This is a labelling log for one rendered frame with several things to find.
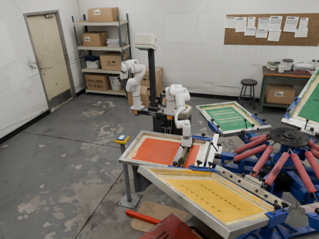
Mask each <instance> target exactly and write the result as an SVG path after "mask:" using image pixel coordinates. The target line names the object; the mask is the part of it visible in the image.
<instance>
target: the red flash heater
mask: <svg viewBox="0 0 319 239"><path fill-rule="evenodd" d="M138 239H203V238H202V237H201V236H199V235H198V234H197V233H196V232H195V231H193V230H192V229H191V228H190V227H189V226H188V225H186V224H185V223H184V222H183V221H182V220H180V219H179V218H178V217H177V216H176V215H174V214H173V213H171V214H170V215H168V216H167V217H166V218H164V219H163V220H162V221H160V222H159V223H158V224H157V225H155V226H154V227H153V228H151V229H150V230H149V231H147V232H146V233H145V234H143V235H142V236H141V237H139V238H138Z"/></svg>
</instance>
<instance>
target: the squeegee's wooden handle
mask: <svg viewBox="0 0 319 239"><path fill-rule="evenodd" d="M187 153H188V147H184V150H183V152H182V154H181V157H180V164H183V163H184V160H185V158H186V156H187Z"/></svg>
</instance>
